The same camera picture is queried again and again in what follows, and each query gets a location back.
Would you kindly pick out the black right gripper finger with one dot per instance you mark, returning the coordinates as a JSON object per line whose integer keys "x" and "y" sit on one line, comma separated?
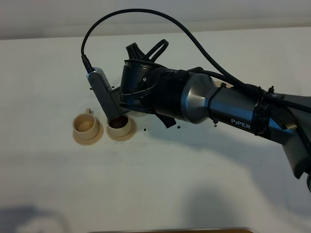
{"x": 134, "y": 52}
{"x": 166, "y": 120}

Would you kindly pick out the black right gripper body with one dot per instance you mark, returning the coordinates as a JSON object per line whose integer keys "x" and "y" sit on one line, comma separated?
{"x": 152, "y": 88}

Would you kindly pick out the beige teapot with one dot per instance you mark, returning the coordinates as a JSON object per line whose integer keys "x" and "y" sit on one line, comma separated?
{"x": 136, "y": 114}

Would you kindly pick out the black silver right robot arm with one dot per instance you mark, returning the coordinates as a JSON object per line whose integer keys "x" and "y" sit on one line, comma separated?
{"x": 196, "y": 95}

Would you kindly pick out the beige teapot saucer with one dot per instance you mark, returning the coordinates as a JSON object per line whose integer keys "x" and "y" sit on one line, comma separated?
{"x": 219, "y": 83}

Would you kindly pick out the beige right cup saucer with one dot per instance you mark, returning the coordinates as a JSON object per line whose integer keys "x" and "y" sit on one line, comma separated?
{"x": 128, "y": 136}

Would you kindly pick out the beige cup saucer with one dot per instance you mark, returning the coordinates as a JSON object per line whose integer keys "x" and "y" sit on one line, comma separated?
{"x": 128, "y": 136}
{"x": 90, "y": 140}

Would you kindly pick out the beige right teacup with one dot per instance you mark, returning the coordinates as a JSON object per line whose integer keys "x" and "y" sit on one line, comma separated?
{"x": 119, "y": 127}

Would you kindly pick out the beige teacup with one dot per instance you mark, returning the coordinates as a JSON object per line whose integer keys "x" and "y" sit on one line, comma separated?
{"x": 85, "y": 126}
{"x": 119, "y": 127}

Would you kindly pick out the beige left teacup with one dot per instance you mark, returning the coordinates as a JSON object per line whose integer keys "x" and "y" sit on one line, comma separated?
{"x": 85, "y": 126}

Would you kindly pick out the beige left cup saucer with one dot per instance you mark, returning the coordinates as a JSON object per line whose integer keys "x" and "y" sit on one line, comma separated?
{"x": 90, "y": 140}

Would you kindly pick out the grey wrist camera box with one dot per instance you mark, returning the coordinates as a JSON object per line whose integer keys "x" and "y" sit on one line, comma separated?
{"x": 108, "y": 98}

